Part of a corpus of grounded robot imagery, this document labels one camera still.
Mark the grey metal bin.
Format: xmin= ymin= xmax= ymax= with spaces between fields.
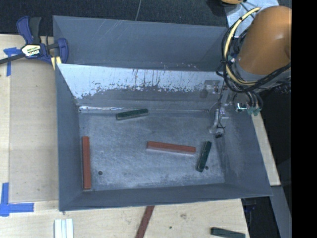
xmin=52 ymin=15 xmax=274 ymax=212

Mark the red-brown flat block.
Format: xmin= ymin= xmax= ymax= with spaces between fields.
xmin=81 ymin=136 xmax=93 ymax=190
xmin=135 ymin=205 xmax=156 ymax=238
xmin=146 ymin=141 xmax=197 ymax=157

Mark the dark green flat block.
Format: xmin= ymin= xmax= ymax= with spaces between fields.
xmin=115 ymin=108 xmax=149 ymax=121
xmin=210 ymin=227 xmax=246 ymax=238
xmin=196 ymin=140 xmax=212 ymax=173

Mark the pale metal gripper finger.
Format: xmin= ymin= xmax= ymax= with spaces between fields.
xmin=216 ymin=116 xmax=230 ymax=136
xmin=208 ymin=109 xmax=223 ymax=134

